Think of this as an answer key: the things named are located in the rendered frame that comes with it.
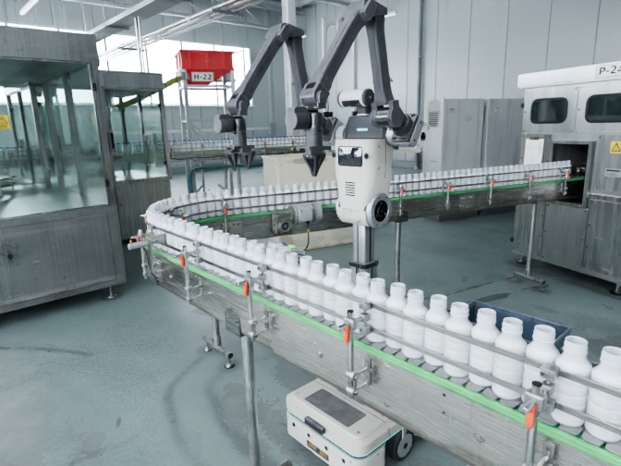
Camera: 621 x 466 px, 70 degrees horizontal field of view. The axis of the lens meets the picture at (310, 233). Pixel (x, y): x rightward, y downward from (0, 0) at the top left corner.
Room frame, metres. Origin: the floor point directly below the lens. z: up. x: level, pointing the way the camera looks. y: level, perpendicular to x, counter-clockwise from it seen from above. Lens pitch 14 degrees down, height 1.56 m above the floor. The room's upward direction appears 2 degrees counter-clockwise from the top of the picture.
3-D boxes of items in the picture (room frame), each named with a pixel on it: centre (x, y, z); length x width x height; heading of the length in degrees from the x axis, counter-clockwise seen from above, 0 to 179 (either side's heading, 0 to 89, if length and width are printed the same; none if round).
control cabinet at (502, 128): (7.68, -3.15, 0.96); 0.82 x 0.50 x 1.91; 114
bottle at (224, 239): (1.67, 0.33, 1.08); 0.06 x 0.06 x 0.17
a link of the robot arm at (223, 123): (1.81, 0.30, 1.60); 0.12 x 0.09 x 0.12; 132
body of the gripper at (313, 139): (1.49, -0.02, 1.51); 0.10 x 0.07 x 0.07; 131
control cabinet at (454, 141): (7.33, -2.32, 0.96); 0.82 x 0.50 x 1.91; 114
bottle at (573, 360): (0.75, -0.48, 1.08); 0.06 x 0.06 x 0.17
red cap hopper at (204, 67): (8.17, 1.75, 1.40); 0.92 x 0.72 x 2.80; 114
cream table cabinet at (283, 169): (5.89, -0.01, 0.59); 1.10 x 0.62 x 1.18; 114
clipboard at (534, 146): (4.59, -2.29, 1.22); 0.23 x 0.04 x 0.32; 24
